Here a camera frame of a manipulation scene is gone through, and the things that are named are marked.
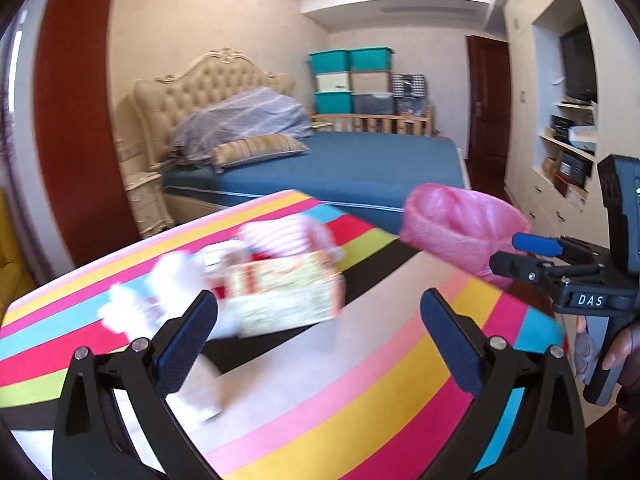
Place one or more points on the wooden crib rail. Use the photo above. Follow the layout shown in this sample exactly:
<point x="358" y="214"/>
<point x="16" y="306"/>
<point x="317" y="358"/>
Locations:
<point x="370" y="122"/>

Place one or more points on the floral printed carton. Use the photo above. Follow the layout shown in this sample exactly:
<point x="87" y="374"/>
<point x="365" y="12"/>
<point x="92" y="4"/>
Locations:
<point x="285" y="295"/>

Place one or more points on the brown shelf box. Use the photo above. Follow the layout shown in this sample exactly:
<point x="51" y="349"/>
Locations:
<point x="550" y="166"/>

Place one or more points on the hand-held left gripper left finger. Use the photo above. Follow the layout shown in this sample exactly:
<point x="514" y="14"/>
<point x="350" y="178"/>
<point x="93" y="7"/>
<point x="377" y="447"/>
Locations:
<point x="187" y="345"/>

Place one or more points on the pink-lined trash bin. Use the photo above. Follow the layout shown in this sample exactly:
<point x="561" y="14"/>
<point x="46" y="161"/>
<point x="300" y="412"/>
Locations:
<point x="450" y="220"/>

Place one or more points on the clear grey storage box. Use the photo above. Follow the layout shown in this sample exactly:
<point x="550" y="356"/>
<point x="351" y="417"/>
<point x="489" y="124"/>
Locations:
<point x="372" y="104"/>

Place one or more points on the dark shelf box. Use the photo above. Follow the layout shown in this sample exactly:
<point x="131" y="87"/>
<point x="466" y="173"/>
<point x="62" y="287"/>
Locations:
<point x="561" y="127"/>

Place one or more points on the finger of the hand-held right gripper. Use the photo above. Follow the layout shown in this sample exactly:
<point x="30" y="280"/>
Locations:
<point x="520" y="270"/>
<point x="535" y="242"/>

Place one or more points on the black television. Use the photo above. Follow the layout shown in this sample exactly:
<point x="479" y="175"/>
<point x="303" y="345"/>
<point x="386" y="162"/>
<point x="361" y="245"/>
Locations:
<point x="580" y="65"/>

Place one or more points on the teal storage box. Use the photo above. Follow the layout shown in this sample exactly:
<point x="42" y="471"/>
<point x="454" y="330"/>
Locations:
<point x="328" y="62"/>
<point x="332" y="102"/>
<point x="371" y="60"/>

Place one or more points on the dark storage bag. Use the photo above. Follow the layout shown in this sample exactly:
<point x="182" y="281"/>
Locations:
<point x="412" y="106"/>

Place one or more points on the cream nightstand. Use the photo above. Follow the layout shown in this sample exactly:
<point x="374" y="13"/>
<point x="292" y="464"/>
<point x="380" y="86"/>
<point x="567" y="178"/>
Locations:
<point x="147" y="200"/>

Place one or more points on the pink foam fruit net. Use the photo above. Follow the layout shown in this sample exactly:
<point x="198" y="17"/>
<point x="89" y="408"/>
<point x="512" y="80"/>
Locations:
<point x="280" y="235"/>

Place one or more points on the black white checked bag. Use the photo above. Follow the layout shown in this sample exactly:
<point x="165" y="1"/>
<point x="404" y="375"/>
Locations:
<point x="409" y="85"/>

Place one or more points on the rainbow striped tablecloth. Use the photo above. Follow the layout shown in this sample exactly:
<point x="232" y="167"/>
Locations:
<point x="325" y="385"/>

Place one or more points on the dark wooden door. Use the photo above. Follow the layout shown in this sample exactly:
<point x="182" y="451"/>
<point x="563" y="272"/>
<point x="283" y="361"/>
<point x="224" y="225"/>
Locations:
<point x="487" y="110"/>

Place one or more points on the white storage box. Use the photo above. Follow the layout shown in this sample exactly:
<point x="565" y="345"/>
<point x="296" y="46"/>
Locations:
<point x="332" y="82"/>

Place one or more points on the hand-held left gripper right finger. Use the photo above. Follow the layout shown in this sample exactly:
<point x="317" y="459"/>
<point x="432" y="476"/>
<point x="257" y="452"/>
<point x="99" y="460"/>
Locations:
<point x="450" y="345"/>

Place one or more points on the beige tufted bed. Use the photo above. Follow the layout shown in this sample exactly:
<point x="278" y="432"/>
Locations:
<point x="375" y="165"/>

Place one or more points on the blue grey folded quilt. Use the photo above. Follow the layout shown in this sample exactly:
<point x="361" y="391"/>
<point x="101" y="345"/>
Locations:
<point x="240" y="120"/>

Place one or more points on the striped pillow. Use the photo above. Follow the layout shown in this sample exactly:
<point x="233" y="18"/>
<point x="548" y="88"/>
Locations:
<point x="260" y="150"/>

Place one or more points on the small white foam piece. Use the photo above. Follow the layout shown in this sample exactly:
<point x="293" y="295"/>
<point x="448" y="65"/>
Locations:
<point x="200" y="390"/>

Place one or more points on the beige storage box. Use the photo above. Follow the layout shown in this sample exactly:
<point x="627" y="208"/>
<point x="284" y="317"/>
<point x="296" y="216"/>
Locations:
<point x="370" y="82"/>

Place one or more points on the black safe box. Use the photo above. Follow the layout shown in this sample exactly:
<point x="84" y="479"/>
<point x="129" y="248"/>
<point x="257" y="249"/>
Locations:
<point x="571" y="169"/>

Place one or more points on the person's right hand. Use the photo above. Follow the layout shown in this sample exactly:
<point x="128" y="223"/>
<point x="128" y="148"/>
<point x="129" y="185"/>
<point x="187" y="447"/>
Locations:
<point x="629" y="350"/>

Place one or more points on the white built-in cabinet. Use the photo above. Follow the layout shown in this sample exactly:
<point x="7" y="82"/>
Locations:
<point x="520" y="110"/>

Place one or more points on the yellow leather armchair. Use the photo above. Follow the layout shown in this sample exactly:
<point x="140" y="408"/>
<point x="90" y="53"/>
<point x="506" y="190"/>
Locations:
<point x="12" y="260"/>

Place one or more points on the white shelf box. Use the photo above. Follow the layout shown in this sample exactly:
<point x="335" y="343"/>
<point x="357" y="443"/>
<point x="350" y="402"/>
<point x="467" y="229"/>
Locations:
<point x="584" y="137"/>

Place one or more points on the lace patterned curtain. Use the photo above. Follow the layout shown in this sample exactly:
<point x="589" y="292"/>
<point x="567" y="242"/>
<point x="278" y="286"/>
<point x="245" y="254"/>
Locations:
<point x="6" y="155"/>

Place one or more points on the dark wooden partition panel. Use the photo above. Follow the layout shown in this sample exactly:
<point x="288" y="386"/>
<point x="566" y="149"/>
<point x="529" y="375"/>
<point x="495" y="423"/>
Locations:
<point x="75" y="110"/>

